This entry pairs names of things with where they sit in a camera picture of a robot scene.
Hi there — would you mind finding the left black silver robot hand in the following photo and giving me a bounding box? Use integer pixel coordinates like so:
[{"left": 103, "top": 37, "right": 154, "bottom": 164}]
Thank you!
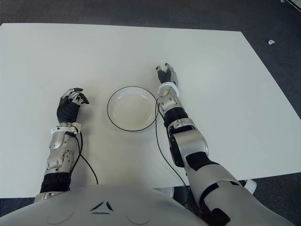
[{"left": 56, "top": 87, "right": 91, "bottom": 123}]

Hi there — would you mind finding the white plate with black rim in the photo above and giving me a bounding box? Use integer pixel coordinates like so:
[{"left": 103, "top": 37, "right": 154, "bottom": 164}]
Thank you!
[{"left": 107, "top": 87, "right": 158, "bottom": 132}]

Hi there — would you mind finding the white panel on floor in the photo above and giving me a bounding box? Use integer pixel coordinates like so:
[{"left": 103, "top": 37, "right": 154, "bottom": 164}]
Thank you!
[{"left": 279, "top": 0, "right": 301, "bottom": 10}]

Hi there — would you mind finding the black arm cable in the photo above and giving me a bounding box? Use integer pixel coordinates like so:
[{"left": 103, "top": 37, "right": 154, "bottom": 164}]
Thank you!
[
  {"left": 67, "top": 130, "right": 99, "bottom": 186},
  {"left": 154, "top": 94, "right": 189, "bottom": 189}
]

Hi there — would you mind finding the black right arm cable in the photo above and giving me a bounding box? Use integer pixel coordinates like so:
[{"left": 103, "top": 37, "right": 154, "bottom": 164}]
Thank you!
[{"left": 154, "top": 94, "right": 189, "bottom": 189}]

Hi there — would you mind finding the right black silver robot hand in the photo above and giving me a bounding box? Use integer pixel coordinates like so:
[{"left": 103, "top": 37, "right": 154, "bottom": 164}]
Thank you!
[{"left": 154, "top": 63, "right": 180, "bottom": 87}]

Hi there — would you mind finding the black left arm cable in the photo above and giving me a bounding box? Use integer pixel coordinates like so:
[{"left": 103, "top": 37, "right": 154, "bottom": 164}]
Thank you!
[{"left": 67, "top": 130, "right": 99, "bottom": 186}]

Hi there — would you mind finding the white paper strip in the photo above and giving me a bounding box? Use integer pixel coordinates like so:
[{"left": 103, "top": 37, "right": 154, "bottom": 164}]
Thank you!
[{"left": 244, "top": 179, "right": 257, "bottom": 195}]

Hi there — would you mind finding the grey robot torso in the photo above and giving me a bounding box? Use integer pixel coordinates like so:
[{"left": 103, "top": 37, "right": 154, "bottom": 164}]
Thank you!
[{"left": 0, "top": 183, "right": 207, "bottom": 226}]

